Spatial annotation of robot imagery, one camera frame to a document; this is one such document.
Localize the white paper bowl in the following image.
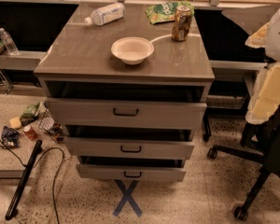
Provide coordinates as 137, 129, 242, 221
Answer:
111, 37, 154, 65

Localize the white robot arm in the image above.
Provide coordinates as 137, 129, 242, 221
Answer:
245, 8, 280, 124

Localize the clear plastic bottle lying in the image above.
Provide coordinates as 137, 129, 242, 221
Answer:
84, 3, 125, 26

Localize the small upright water bottle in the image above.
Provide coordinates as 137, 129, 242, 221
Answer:
0, 28, 19, 55

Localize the grey drawer cabinet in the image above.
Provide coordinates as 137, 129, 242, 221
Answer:
35, 3, 214, 170

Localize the middle grey drawer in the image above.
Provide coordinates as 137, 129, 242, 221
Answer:
64, 137, 194, 160

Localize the grey drawer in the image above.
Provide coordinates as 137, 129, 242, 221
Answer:
64, 137, 194, 160
77, 164, 186, 182
46, 98, 206, 130

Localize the top grey drawer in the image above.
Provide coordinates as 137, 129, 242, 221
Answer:
46, 98, 206, 130

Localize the colourful snack pack floor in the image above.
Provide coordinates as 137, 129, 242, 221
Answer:
49, 124, 64, 143

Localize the bottom grey drawer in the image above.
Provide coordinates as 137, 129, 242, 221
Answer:
77, 164, 186, 182

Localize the orange soda can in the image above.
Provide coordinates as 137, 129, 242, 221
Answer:
172, 6, 192, 42

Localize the green chip bag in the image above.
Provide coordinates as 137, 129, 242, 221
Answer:
146, 1, 194, 25

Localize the blue tape cross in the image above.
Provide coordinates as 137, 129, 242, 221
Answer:
113, 179, 143, 217

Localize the green bag on floor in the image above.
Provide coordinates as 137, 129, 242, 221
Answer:
20, 103, 41, 126

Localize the red can on floor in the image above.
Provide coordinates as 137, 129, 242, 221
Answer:
23, 125, 37, 141

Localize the yellow sponge on floor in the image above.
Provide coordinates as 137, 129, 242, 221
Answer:
9, 117, 22, 129

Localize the dark blue snack bag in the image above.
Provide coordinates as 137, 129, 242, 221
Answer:
0, 126, 20, 148

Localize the black bar on floor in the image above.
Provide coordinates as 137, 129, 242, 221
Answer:
5, 140, 42, 220

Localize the black office chair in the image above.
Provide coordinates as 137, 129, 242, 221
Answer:
207, 105, 280, 221

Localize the black floor cable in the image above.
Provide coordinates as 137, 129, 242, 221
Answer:
0, 128, 66, 224

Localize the wire basket on floor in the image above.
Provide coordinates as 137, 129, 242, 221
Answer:
38, 109, 54, 131

